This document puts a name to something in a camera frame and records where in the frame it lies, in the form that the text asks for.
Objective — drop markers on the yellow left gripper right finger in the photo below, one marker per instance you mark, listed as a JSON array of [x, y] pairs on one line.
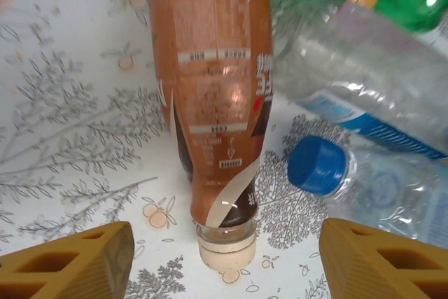
[[378, 271]]

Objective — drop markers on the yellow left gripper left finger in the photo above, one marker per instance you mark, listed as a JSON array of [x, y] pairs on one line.
[[70, 271]]

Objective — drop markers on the clear water bottle blue cap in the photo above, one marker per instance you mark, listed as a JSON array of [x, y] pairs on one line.
[[350, 68], [315, 166]]

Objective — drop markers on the copper brown label bottle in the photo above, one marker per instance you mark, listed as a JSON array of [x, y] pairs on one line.
[[210, 103]]

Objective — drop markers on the floral grey patterned tablecloth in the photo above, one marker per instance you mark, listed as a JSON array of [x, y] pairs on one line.
[[70, 120]]

